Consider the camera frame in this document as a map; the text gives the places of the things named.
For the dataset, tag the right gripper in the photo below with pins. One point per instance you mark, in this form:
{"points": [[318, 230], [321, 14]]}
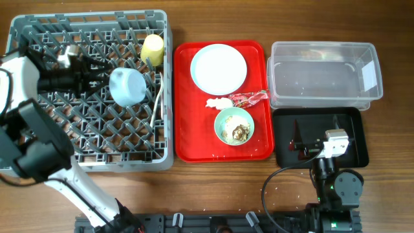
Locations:
{"points": [[308, 151]]}

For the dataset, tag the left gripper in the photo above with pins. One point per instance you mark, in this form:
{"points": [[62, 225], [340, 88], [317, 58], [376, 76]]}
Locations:
{"points": [[79, 67]]}

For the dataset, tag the yellow plastic cup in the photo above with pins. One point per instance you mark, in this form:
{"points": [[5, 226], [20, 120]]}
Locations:
{"points": [[153, 49]]}

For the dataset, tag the cream plastic spoon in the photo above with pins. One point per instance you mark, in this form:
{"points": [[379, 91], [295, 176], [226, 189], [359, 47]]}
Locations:
{"points": [[157, 100]]}

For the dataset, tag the cream plastic fork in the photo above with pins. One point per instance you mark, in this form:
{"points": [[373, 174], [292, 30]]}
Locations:
{"points": [[161, 96]]}

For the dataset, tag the light blue bowl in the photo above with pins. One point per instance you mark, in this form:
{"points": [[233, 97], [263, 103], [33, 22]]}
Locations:
{"points": [[127, 86]]}

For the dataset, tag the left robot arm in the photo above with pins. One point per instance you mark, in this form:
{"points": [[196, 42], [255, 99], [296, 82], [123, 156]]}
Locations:
{"points": [[35, 147]]}

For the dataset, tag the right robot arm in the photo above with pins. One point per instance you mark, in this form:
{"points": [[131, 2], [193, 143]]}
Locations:
{"points": [[338, 190]]}

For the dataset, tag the grey dishwasher rack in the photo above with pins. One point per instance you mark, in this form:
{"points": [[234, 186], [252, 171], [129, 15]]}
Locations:
{"points": [[107, 137]]}

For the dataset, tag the black plastic tray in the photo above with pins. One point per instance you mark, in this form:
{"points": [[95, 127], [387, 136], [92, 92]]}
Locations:
{"points": [[313, 123]]}

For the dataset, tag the clear plastic bin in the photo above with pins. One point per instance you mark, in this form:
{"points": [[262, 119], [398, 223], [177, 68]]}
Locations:
{"points": [[323, 74]]}

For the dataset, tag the red snack wrapper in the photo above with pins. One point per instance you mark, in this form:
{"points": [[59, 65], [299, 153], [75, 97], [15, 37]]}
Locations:
{"points": [[245, 100]]}

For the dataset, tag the green bowl with food scraps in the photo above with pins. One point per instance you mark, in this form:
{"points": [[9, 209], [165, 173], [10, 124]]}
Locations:
{"points": [[234, 126]]}

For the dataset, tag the crumpled white tissue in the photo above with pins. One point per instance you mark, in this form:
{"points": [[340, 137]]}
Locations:
{"points": [[219, 103]]}

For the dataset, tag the light blue plate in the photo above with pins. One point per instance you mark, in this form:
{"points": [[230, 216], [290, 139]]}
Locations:
{"points": [[218, 69]]}

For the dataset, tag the red plastic tray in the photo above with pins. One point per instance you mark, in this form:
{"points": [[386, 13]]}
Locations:
{"points": [[194, 136]]}

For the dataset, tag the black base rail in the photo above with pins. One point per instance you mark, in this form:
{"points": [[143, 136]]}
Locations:
{"points": [[158, 223]]}

